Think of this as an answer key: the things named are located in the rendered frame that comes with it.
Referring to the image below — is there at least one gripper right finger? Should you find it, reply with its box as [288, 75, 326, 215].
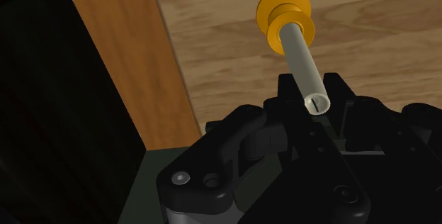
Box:
[323, 72, 442, 191]

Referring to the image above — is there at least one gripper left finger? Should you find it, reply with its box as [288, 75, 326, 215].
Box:
[156, 74, 371, 224]

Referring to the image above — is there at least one white candle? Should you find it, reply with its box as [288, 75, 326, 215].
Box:
[255, 0, 332, 116]

